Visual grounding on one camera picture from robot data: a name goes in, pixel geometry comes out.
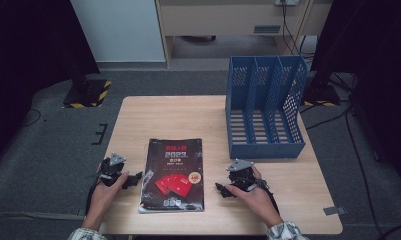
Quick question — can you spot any black magazine with red print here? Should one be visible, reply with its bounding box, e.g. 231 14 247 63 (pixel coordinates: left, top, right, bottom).
137 137 205 214

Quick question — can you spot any grey tape strip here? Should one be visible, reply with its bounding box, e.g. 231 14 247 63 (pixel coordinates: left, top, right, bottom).
322 205 347 217

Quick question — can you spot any thin black floor cable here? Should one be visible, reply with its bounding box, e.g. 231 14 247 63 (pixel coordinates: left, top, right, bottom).
20 108 43 128

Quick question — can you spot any long black floor cable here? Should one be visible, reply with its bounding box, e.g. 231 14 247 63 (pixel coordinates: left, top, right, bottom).
299 71 401 240

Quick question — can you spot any person's right hand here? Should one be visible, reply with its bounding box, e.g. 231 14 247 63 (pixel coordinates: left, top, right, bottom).
225 165 284 228

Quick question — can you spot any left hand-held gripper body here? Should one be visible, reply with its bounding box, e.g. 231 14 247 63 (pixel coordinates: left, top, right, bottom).
99 152 127 188

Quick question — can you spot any person's left hand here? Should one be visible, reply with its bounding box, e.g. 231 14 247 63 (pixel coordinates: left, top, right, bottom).
86 171 130 222

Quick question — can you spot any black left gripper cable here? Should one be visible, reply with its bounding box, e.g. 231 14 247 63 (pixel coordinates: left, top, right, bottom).
85 178 104 216

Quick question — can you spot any blue plastic file rack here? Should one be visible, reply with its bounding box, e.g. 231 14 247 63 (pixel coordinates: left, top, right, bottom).
224 54 309 160

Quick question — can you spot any black power cable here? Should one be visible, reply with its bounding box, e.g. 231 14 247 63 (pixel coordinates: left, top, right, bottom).
280 4 314 61

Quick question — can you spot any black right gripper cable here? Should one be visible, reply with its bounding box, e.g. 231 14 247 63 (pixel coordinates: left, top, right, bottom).
253 178 281 215

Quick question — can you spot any black stand base striped edge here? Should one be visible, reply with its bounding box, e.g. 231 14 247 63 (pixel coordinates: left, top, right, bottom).
62 77 113 109
302 71 342 108

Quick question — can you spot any white cabinet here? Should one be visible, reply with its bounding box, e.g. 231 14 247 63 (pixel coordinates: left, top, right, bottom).
70 0 167 64

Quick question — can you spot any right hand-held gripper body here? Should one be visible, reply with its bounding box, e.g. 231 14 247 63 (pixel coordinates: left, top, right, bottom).
225 158 258 193

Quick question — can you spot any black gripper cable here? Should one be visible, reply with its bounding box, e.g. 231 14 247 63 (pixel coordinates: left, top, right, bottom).
85 178 104 216
253 178 281 215

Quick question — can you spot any beige wooden desk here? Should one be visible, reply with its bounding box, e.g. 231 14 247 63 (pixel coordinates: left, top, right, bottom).
154 0 334 69

